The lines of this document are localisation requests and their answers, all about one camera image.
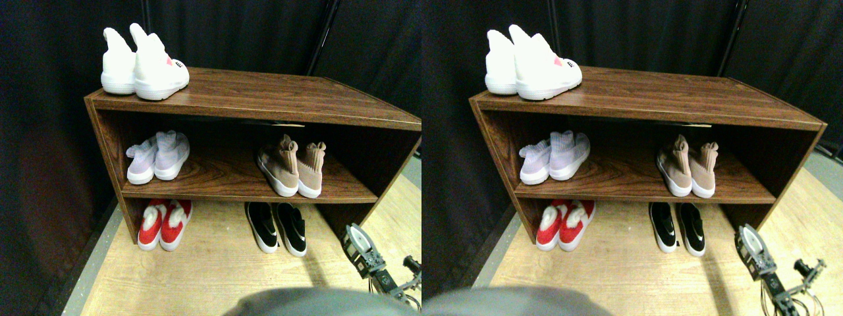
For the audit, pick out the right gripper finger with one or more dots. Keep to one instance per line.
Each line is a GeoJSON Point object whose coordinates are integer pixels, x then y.
{"type": "Point", "coordinates": [753, 249]}
{"type": "Point", "coordinates": [361, 247]}

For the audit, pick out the black shoe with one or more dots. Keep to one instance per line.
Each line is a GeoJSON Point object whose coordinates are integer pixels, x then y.
{"type": "Point", "coordinates": [263, 230]}
{"type": "Point", "coordinates": [292, 232]}
{"type": "Point", "coordinates": [692, 232]}
{"type": "Point", "coordinates": [664, 230]}

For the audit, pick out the tan shoe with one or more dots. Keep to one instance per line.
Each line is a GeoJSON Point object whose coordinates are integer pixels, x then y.
{"type": "Point", "coordinates": [676, 166]}
{"type": "Point", "coordinates": [703, 172]}
{"type": "Point", "coordinates": [281, 166]}
{"type": "Point", "coordinates": [311, 172]}

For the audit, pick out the red shoe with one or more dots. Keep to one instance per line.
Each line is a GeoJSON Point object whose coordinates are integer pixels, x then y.
{"type": "Point", "coordinates": [575, 228]}
{"type": "Point", "coordinates": [174, 228]}
{"type": "Point", "coordinates": [549, 231]}
{"type": "Point", "coordinates": [149, 230]}

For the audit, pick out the brown shoe rack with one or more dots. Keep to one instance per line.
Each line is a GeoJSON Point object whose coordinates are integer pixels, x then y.
{"type": "Point", "coordinates": [652, 95]}
{"type": "Point", "coordinates": [276, 95]}

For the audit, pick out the lilac shoe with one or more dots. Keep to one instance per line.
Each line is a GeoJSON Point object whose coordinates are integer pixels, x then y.
{"type": "Point", "coordinates": [569, 158]}
{"type": "Point", "coordinates": [141, 164]}
{"type": "Point", "coordinates": [534, 166]}
{"type": "Point", "coordinates": [171, 158]}

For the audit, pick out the black curtain stand pole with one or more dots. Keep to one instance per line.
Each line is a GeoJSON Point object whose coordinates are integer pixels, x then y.
{"type": "Point", "coordinates": [323, 36]}
{"type": "Point", "coordinates": [733, 36]}
{"type": "Point", "coordinates": [145, 16]}

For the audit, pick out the white shoe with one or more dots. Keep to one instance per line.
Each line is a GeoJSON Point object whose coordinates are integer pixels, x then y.
{"type": "Point", "coordinates": [157, 79]}
{"type": "Point", "coordinates": [545, 79]}
{"type": "Point", "coordinates": [117, 72]}
{"type": "Point", "coordinates": [501, 72]}

